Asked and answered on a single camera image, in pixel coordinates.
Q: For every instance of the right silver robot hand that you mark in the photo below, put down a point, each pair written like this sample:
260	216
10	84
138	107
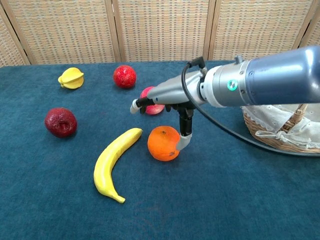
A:
172	91

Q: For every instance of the orange fruit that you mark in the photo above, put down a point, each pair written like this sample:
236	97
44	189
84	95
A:
162	145

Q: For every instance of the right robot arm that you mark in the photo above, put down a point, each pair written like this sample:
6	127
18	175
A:
270	77

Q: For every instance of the pink red peach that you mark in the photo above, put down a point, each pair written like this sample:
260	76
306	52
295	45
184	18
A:
156	110

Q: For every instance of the red bumpy round fruit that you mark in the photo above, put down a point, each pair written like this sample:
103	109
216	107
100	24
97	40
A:
124	76

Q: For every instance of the woven folding screen panel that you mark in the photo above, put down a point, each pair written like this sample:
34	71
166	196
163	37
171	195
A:
7	47
162	30
257	30
312	35
65	30

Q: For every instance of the yellow banana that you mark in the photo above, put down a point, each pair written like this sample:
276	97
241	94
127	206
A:
108	165

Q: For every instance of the yellow starfruit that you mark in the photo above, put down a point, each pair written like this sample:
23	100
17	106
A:
72	78

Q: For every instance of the blue tablecloth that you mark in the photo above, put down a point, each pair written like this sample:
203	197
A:
200	200

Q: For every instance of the dark red wrinkled apple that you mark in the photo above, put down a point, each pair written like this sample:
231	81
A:
60	122

